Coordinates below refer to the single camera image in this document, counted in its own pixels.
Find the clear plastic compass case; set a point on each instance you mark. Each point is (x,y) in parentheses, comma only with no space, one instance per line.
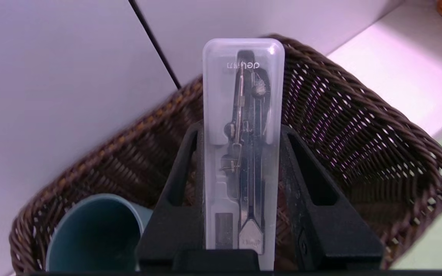
(221,115)

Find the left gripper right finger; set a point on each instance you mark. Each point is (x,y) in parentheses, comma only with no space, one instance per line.
(328,226)

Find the dark brown wicker basket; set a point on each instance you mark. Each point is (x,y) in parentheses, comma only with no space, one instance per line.
(359,153)

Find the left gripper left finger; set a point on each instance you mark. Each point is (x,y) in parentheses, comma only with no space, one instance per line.
(175,226)

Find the silver drawing compass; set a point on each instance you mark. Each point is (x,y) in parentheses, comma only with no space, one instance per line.
(249,184)

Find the blue-grey plastic cup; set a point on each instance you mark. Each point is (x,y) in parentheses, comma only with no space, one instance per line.
(94,237)

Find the small dark lead tube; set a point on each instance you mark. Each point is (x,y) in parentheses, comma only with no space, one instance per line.
(224,230)

